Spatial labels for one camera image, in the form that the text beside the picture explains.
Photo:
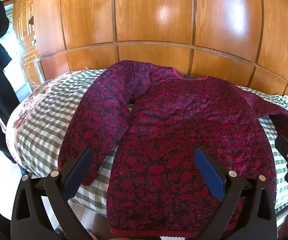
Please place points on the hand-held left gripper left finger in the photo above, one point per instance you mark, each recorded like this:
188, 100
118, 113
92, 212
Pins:
80, 171

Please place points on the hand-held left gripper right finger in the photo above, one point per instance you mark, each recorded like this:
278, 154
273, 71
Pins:
210, 173

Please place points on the red floral knit sweater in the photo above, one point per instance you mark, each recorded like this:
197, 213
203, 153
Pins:
173, 120

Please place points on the green checkered floral bed blanket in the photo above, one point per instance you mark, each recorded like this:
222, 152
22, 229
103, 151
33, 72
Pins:
46, 125

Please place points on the carved wooden door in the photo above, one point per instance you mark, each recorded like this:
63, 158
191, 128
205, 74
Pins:
26, 37

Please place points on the wooden panelled wardrobe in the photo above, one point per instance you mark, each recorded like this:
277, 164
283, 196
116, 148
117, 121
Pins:
153, 15

